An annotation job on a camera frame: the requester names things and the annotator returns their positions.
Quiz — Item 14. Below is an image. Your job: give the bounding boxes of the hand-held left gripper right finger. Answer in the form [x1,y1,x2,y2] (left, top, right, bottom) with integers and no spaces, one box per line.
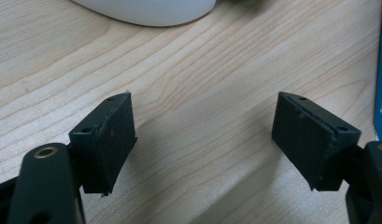
[271,91,362,192]

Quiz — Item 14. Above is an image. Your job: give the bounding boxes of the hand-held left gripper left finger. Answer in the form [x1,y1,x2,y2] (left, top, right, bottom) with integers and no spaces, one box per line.
[68,91,138,196]

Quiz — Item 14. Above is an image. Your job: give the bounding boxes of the white pedal trash can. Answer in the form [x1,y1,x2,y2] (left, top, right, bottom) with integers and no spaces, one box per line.
[70,0,219,28]

